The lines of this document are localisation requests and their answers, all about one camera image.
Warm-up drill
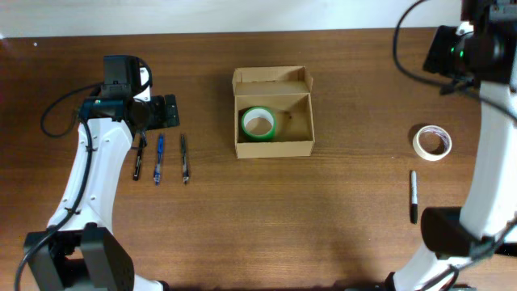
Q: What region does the black pen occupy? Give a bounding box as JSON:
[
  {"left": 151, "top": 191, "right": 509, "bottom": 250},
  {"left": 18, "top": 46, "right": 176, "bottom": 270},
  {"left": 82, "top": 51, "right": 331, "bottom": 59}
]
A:
[{"left": 132, "top": 135, "right": 146, "bottom": 181}]

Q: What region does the dark grey pen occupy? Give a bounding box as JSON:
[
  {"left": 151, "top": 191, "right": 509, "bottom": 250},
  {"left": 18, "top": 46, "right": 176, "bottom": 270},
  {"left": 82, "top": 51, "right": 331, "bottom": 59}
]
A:
[{"left": 180, "top": 134, "right": 190, "bottom": 185}]

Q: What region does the blue pen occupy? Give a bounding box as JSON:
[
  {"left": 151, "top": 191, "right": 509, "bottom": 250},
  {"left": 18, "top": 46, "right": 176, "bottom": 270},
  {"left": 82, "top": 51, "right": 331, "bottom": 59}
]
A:
[{"left": 153, "top": 133, "right": 164, "bottom": 186}]

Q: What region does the green tape roll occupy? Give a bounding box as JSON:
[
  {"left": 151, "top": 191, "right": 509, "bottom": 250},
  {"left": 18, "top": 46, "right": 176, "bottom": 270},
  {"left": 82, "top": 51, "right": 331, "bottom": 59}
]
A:
[{"left": 241, "top": 107, "right": 277, "bottom": 142}]

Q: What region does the cardboard box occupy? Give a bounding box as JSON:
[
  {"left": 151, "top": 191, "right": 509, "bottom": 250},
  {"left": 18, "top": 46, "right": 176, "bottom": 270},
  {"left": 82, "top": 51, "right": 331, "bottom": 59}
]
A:
[{"left": 232, "top": 66, "right": 315, "bottom": 159}]

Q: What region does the black and white marker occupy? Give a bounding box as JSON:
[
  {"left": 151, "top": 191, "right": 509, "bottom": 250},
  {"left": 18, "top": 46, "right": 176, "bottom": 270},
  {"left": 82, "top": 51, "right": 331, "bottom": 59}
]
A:
[{"left": 410, "top": 171, "right": 418, "bottom": 224}]

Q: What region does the white masking tape roll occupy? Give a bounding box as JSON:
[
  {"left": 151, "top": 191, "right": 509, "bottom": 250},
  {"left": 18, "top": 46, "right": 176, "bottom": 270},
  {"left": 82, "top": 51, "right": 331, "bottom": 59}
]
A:
[{"left": 412, "top": 125, "right": 452, "bottom": 162}]

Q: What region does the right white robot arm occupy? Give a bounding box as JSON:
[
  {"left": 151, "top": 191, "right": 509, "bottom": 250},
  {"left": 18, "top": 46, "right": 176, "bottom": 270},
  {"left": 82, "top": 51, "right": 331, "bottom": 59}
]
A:
[{"left": 384, "top": 0, "right": 516, "bottom": 290}]

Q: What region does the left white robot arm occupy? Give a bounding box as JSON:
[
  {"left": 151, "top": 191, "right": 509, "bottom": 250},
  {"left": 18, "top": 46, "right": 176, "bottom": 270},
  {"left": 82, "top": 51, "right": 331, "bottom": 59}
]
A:
[{"left": 13, "top": 55, "right": 178, "bottom": 290}]

